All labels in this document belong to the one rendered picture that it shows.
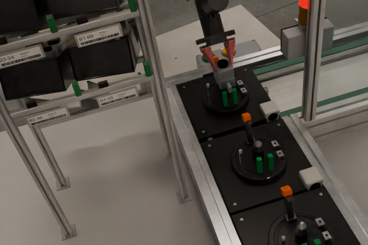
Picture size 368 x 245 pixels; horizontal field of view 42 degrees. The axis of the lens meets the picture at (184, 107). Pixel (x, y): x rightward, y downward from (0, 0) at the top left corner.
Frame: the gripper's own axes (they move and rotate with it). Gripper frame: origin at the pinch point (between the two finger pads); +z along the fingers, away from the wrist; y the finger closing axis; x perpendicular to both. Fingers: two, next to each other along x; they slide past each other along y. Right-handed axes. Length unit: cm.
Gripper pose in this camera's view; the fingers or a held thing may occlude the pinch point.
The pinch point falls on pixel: (223, 66)
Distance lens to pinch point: 134.7
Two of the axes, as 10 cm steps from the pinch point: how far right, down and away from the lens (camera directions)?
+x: -1.2, -0.7, 9.9
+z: 2.7, 9.6, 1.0
